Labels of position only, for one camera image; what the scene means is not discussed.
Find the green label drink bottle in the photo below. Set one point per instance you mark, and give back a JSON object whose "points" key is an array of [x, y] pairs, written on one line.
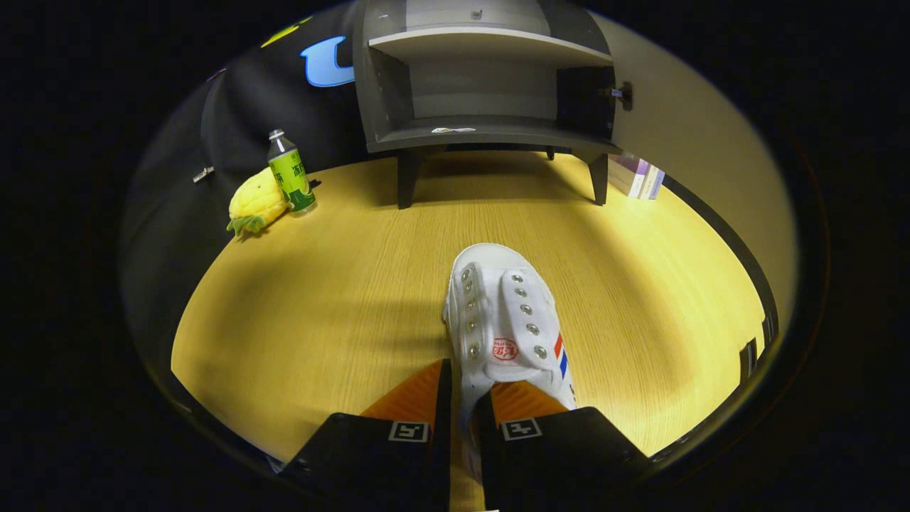
{"points": [[291, 178]]}

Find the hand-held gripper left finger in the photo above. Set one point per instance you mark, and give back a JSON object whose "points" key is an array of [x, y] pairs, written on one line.
{"points": [[370, 455]]}

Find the yellow pineapple plush toy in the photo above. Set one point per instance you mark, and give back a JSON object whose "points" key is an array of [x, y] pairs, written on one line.
{"points": [[254, 203]]}

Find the silver clothes clip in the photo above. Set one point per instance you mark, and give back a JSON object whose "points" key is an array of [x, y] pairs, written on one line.
{"points": [[203, 174]]}

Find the white canvas shoe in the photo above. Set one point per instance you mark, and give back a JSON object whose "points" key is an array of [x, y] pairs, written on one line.
{"points": [[498, 284]]}

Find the black backdrop cloth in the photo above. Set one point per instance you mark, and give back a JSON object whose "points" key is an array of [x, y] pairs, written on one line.
{"points": [[234, 107]]}

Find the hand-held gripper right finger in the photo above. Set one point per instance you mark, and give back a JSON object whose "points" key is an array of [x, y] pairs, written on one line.
{"points": [[569, 455]]}

